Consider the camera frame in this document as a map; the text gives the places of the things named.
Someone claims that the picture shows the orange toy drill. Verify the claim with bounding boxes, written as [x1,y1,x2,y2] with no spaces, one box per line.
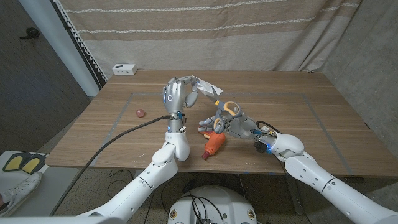
[197,126,227,161]

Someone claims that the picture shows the orange grey scissors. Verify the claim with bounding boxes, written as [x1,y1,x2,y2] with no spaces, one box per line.
[211,86,243,134]

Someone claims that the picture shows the beige striped backdrop curtain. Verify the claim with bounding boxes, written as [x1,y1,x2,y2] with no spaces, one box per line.
[58,0,363,74]

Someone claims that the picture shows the white power strip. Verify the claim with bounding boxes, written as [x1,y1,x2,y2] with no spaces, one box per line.
[112,63,138,76]

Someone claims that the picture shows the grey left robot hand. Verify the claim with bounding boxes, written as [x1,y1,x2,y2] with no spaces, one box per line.
[162,75,200,114]

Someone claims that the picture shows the white shoe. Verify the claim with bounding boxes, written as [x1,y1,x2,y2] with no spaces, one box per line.
[0,172,44,217]

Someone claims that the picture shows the black white triangle-pattern trim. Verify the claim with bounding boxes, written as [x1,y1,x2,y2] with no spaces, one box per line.
[51,0,109,90]

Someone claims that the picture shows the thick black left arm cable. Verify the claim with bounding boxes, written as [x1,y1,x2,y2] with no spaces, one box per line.
[49,114,172,216]

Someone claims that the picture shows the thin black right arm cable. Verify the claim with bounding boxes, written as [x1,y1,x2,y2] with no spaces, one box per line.
[273,152,313,224]

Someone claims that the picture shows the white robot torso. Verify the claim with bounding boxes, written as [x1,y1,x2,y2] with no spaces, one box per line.
[167,185,258,224]

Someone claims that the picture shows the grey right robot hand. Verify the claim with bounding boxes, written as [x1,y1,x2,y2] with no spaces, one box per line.
[197,113,259,140]

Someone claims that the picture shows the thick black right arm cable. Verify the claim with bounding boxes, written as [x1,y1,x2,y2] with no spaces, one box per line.
[255,120,282,134]

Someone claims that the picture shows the white robot chest rim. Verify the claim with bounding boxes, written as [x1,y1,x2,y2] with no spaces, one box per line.
[0,215,127,224]

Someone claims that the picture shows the yellow black foot pedal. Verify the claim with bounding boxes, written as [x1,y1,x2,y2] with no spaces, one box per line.
[2,152,25,172]
[21,154,47,175]

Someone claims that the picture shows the grey metal table leg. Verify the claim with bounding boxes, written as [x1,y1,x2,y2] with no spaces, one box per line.
[284,175,305,216]

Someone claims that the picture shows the white tissue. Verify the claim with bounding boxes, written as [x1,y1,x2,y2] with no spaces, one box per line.
[194,77,224,100]

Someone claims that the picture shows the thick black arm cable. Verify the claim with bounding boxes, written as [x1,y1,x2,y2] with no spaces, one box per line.
[49,114,172,216]
[255,120,282,134]

